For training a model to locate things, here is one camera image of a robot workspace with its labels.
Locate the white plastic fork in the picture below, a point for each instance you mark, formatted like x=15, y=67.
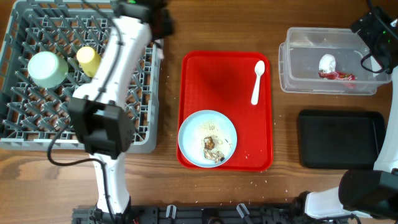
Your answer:
x=159, y=43

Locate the red snack wrapper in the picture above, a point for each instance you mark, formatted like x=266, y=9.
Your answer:
x=337, y=76

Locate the light blue plastic bowl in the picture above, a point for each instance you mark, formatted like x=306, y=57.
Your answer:
x=85, y=91

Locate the brown food scraps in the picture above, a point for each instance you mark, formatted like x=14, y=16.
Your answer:
x=210, y=151

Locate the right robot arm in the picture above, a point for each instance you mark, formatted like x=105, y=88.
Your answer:
x=366, y=193

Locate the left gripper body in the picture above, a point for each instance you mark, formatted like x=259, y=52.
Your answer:
x=168, y=25

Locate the yellow plastic cup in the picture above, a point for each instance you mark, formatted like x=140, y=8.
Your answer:
x=89, y=60

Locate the green plastic bowl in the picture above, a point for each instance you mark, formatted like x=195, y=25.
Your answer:
x=47, y=69

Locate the grey plastic dishwasher rack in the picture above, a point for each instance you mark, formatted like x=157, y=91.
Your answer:
x=33, y=117

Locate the black plastic tray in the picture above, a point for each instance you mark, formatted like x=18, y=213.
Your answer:
x=331, y=139

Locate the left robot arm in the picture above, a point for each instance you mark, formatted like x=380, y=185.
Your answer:
x=97, y=110

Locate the white plastic spoon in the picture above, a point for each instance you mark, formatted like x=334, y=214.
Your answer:
x=259, y=70

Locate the clear plastic bin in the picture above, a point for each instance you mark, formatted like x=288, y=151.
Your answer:
x=300, y=55

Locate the red plastic serving tray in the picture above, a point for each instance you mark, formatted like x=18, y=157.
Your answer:
x=224, y=81

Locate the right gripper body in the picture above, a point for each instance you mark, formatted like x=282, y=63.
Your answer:
x=377, y=33

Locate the white tissue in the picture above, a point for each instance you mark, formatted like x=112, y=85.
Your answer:
x=327, y=64

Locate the light blue dinner plate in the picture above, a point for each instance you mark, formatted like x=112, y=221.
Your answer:
x=202, y=124

